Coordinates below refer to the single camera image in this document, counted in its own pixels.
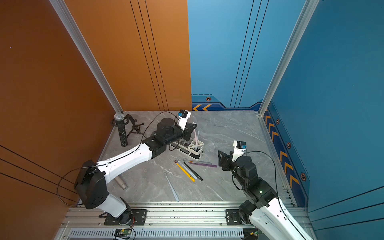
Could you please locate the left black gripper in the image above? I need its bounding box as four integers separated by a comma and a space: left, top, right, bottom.
163, 122, 197, 148

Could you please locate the pink toothbrush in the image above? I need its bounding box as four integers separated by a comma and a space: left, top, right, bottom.
194, 129, 199, 151

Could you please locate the pale blue toothbrush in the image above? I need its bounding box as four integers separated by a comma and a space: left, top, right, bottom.
164, 173, 180, 202

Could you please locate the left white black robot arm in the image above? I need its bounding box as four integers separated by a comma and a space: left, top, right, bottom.
74, 118, 197, 225

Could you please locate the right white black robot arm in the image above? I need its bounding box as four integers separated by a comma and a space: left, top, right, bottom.
218, 151, 312, 240

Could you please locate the white toothbrush holder organizer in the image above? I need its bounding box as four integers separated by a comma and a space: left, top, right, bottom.
171, 138, 204, 160

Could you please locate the purple toothbrush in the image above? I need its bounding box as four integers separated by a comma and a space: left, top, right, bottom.
188, 161, 217, 168

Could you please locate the yellow toothbrush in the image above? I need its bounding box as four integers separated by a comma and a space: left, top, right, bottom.
174, 161, 196, 182

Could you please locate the black toothbrush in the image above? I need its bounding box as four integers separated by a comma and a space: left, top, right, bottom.
183, 161, 204, 182

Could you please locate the grey white toothbrush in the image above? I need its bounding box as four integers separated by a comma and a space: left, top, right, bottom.
178, 160, 197, 179

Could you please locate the small black tripod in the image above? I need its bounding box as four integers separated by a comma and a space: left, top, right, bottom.
125, 114, 145, 138

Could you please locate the grey metal cylinder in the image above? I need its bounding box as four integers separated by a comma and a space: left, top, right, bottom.
115, 176, 128, 191

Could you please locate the left green circuit board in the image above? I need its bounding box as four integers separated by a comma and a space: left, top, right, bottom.
114, 228, 136, 240

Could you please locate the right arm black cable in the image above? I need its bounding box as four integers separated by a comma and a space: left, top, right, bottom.
230, 150, 310, 240

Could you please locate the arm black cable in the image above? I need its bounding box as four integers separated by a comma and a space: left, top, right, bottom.
230, 150, 310, 240
56, 111, 181, 207

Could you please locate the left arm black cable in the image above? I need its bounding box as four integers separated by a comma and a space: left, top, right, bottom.
56, 111, 181, 207

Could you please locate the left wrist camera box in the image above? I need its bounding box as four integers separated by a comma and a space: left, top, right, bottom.
177, 110, 191, 131

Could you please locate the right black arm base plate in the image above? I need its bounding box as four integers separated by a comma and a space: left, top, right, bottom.
226, 209, 250, 226

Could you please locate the black perforated post with ball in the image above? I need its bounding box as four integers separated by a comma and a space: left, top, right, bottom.
111, 113, 128, 147

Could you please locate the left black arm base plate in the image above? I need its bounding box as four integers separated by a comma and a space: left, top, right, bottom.
104, 209, 148, 227

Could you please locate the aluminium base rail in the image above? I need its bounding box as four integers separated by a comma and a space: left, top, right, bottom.
53, 201, 316, 240

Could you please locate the left aluminium corner post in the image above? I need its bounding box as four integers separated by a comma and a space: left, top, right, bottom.
50, 0, 124, 113

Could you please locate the aluminium corner post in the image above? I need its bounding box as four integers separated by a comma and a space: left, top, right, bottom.
50, 0, 124, 113
259, 0, 319, 117

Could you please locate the right aluminium corner post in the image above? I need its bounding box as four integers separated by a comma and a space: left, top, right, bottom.
259, 0, 319, 117

